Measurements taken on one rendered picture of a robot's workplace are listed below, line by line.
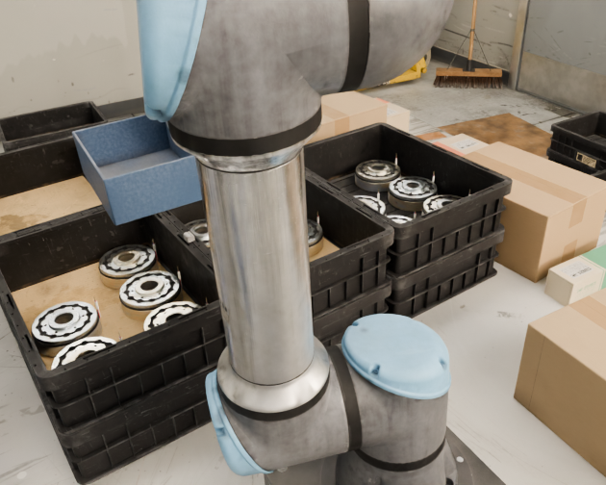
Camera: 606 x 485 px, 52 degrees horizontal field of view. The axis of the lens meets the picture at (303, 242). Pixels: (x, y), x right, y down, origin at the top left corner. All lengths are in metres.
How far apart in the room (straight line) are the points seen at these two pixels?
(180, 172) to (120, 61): 3.53
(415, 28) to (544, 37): 4.06
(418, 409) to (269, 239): 0.28
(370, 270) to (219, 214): 0.63
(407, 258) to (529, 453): 0.38
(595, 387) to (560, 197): 0.52
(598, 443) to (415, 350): 0.42
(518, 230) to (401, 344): 0.71
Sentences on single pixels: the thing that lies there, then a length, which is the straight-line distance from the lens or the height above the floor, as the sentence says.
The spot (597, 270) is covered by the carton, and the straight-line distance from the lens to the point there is 1.35.
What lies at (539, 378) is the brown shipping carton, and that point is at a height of 0.78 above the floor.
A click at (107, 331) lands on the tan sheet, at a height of 0.83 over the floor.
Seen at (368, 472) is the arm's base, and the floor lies 0.87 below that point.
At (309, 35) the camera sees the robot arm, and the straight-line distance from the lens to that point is 0.41.
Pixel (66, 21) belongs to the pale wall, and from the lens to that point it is 4.27.
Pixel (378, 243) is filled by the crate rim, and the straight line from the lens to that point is 1.05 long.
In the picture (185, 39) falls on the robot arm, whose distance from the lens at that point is 0.40.
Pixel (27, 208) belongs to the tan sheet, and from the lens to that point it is 1.52.
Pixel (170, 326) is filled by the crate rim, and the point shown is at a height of 0.93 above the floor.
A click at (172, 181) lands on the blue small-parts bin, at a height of 1.10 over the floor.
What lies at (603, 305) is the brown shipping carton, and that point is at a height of 0.86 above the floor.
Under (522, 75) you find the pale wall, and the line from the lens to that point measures 4.65.
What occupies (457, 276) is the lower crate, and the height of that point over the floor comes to 0.76.
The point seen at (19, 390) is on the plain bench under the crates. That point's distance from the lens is 1.23.
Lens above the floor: 1.48
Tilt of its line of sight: 32 degrees down
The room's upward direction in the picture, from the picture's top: 3 degrees counter-clockwise
